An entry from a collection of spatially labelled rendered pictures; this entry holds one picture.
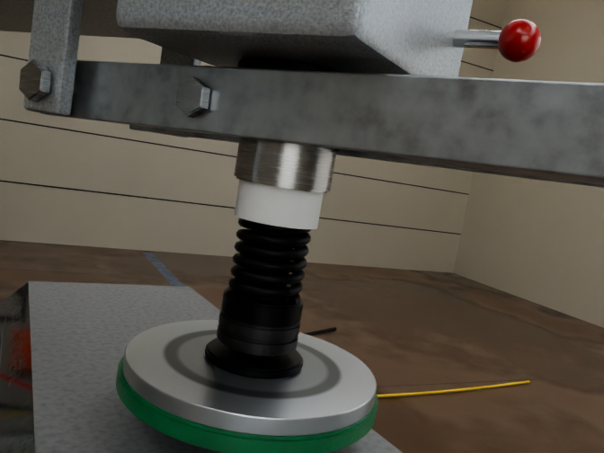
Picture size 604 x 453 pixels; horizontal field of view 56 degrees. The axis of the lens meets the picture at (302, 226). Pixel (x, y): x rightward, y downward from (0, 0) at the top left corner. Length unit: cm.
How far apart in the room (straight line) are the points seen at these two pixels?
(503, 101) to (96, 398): 40
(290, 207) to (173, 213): 504
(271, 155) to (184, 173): 502
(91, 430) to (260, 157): 25
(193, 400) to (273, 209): 15
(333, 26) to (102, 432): 34
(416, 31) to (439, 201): 655
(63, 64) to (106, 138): 477
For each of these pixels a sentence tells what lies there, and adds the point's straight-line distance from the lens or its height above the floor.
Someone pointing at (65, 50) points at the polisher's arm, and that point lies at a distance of 53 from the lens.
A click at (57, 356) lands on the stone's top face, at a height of 82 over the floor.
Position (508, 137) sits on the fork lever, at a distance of 35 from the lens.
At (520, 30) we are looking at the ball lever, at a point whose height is 118.
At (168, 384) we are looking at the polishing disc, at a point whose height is 88.
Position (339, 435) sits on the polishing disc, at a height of 87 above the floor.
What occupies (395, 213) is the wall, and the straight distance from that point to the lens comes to 657.
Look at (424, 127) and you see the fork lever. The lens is 36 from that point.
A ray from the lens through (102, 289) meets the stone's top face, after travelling 87.
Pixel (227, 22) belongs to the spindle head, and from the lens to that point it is 38.
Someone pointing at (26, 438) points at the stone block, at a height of 82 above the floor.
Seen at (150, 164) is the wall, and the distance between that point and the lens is 537.
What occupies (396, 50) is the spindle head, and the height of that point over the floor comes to 113.
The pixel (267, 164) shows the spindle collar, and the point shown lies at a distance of 43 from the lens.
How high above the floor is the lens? 105
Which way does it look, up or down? 6 degrees down
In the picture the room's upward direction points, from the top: 9 degrees clockwise
